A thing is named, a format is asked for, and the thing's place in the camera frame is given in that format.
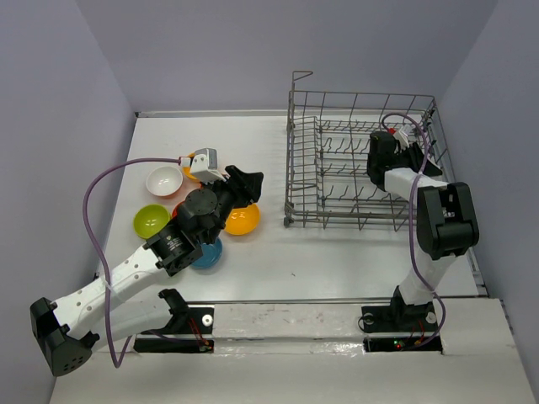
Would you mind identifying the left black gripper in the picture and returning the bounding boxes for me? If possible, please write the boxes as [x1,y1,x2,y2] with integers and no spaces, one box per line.
[200,167,264,246]

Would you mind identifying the small yellow bowl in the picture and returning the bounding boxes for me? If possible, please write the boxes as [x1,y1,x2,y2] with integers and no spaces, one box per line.
[179,152,199,182]

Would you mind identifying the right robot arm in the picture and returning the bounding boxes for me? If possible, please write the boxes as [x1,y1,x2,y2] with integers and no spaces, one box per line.
[361,130,479,333]

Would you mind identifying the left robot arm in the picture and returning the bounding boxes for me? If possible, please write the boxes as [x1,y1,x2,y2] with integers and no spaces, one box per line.
[29,165,264,377]

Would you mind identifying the large yellow bowl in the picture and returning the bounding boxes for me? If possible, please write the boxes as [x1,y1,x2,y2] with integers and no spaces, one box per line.
[225,204,260,236]

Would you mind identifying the orange bowl left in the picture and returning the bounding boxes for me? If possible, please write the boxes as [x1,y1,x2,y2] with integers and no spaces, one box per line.
[171,201,184,218]

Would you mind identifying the blue bowl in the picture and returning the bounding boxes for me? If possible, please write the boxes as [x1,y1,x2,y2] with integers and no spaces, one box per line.
[190,237,223,269]

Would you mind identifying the white orange-bottom bowl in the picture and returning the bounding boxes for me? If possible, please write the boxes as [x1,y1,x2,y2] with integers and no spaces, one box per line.
[145,166,184,198]

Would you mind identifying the green bowl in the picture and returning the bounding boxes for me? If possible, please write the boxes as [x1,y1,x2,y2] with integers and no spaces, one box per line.
[132,204,171,239]

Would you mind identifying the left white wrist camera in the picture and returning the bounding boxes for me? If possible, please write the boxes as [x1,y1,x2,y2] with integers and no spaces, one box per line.
[191,148,225,183]

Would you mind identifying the grey wire dish rack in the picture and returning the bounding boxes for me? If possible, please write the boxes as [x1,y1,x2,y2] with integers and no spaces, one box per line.
[283,70,453,230]

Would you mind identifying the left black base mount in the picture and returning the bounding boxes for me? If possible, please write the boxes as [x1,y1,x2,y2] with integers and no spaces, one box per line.
[133,289,215,354]

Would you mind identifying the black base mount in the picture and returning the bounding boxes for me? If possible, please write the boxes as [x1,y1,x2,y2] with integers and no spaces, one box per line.
[133,289,215,354]
[357,287,443,353]

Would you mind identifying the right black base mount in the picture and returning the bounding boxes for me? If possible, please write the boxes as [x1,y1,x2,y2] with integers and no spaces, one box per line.
[357,287,443,353]

